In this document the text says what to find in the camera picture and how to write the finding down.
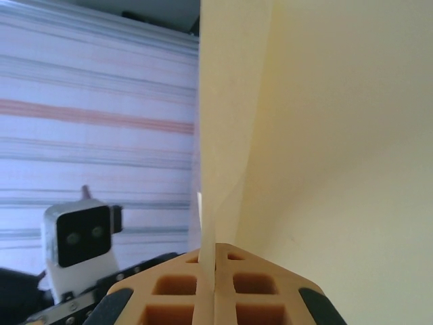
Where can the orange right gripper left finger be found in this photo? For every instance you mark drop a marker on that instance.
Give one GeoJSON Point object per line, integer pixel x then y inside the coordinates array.
{"type": "Point", "coordinates": [149, 301]}

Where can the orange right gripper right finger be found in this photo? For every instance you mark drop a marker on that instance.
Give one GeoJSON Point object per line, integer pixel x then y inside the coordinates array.
{"type": "Point", "coordinates": [291, 304]}

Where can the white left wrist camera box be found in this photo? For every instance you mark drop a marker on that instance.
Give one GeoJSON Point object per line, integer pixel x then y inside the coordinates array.
{"type": "Point", "coordinates": [81, 233]}

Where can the yellow square paper sheet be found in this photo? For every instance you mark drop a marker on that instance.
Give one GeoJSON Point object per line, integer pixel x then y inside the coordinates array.
{"type": "Point", "coordinates": [338, 135]}

